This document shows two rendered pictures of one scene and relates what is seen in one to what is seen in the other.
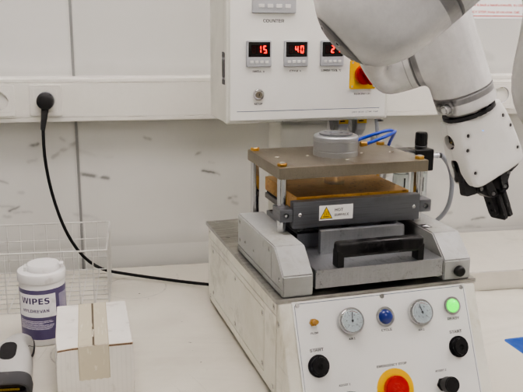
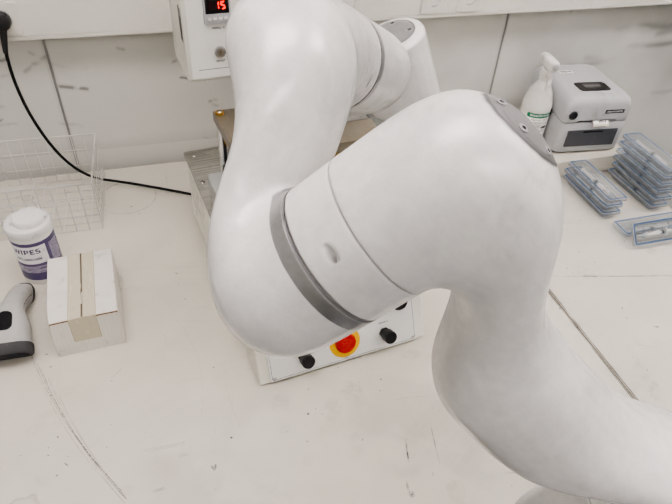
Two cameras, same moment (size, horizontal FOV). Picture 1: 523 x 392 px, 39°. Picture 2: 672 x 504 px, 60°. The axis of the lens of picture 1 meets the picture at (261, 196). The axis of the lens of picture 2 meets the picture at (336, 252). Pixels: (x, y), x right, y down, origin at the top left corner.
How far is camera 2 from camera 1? 44 cm
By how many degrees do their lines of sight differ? 28
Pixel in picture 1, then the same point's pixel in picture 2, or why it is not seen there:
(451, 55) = (404, 102)
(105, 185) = (85, 95)
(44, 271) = (29, 226)
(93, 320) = (82, 278)
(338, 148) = not seen: hidden behind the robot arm
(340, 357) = not seen: hidden behind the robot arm
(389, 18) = (291, 348)
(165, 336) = (154, 265)
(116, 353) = (104, 319)
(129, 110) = (95, 25)
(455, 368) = (395, 318)
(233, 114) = (195, 73)
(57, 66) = not seen: outside the picture
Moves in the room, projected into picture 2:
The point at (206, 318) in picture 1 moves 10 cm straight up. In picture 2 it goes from (191, 239) to (186, 204)
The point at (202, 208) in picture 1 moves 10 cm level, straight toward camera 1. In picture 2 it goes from (185, 111) to (184, 130)
